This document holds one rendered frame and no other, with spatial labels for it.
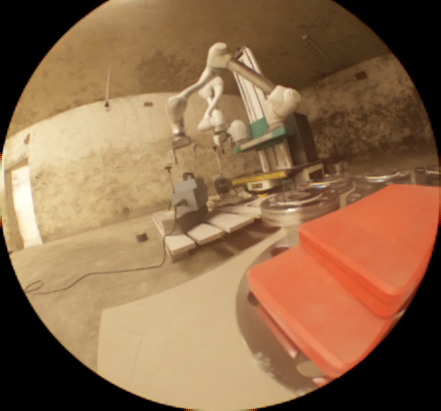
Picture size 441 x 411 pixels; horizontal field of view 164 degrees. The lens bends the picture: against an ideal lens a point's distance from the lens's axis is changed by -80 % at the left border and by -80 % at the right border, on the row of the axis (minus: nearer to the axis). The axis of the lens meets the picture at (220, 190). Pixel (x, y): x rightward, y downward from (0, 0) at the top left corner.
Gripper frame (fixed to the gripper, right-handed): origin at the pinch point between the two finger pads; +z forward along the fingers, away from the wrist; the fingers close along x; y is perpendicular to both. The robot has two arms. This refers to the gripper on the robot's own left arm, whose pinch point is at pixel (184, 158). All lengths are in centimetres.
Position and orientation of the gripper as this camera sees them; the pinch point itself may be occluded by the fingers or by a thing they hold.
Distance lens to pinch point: 101.5
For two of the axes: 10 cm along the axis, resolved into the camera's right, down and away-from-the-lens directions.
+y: -1.3, 1.1, -9.9
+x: 9.6, -2.2, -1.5
